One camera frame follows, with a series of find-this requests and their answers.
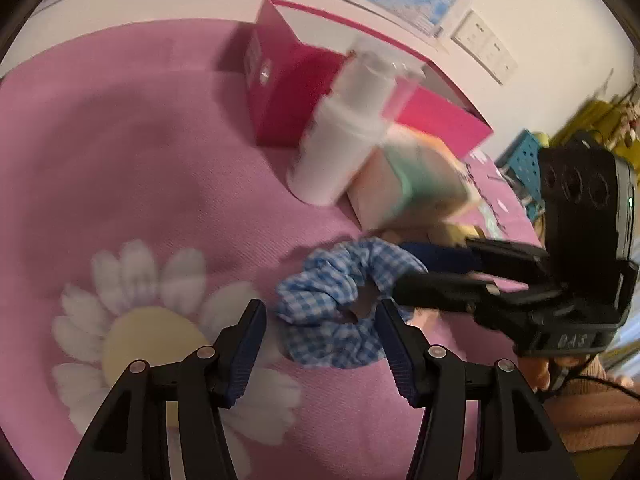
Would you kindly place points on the white bottle with clear cap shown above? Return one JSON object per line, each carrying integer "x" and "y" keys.
{"x": 335, "y": 145}

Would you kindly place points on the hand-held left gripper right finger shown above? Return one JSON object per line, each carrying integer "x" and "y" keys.
{"x": 397, "y": 350}

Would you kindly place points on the white wall switch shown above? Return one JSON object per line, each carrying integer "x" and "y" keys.
{"x": 505, "y": 69}

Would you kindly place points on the pastel tissue pack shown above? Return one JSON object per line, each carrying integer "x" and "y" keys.
{"x": 400, "y": 180}

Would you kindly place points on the tan soft toy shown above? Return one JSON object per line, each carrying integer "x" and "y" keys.
{"x": 450, "y": 232}

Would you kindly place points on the blue perforated plastic basket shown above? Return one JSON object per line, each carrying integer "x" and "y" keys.
{"x": 520, "y": 160}

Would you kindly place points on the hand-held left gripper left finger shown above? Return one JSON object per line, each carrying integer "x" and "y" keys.
{"x": 250, "y": 350}

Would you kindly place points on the white wall socket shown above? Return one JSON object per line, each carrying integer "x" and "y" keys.
{"x": 469, "y": 30}
{"x": 489, "y": 50}

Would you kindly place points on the yellow sweater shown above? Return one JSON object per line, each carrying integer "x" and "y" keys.
{"x": 600, "y": 115}

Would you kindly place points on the blue gingham scrunchie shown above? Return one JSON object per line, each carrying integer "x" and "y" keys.
{"x": 320, "y": 280}

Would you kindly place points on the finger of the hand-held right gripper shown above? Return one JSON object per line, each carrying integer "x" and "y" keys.
{"x": 440, "y": 292}
{"x": 500, "y": 260}

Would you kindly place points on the person's right forearm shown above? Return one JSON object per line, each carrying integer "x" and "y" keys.
{"x": 600, "y": 410}

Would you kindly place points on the pink cardboard box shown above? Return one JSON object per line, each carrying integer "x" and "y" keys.
{"x": 280, "y": 90}

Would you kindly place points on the person's right hand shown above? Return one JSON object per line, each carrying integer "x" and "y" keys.
{"x": 537, "y": 375}

